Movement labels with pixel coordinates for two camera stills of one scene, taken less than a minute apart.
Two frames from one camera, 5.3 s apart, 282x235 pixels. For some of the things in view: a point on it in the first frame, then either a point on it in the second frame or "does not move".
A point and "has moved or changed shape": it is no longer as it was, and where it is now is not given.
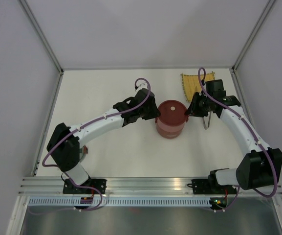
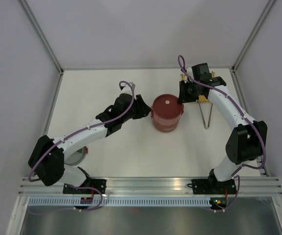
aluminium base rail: [127, 186] does not move
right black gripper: [193, 109] -> [182, 84]
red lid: [172, 112] has moved or changed shape
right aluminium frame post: [269, 6] does not move
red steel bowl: [169, 131] has moved or changed shape
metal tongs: [205, 127] does not move
